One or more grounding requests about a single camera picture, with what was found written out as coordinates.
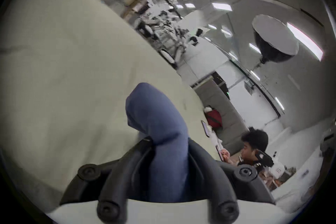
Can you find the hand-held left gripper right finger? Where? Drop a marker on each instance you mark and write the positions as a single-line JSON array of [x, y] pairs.
[[210, 181]]

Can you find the bed with beige sheet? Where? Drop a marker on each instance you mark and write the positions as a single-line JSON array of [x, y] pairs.
[[73, 81]]

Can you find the dark blue shirt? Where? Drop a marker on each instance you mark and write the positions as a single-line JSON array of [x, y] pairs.
[[160, 139]]

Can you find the red bag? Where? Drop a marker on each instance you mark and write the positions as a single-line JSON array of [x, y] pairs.
[[214, 118]]

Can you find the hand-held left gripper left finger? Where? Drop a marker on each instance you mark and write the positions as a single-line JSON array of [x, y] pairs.
[[118, 178]]

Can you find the grey padded headboard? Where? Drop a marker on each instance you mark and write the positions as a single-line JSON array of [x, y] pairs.
[[223, 110]]

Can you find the black studio softbox lamp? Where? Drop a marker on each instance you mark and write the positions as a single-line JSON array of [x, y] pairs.
[[275, 39]]

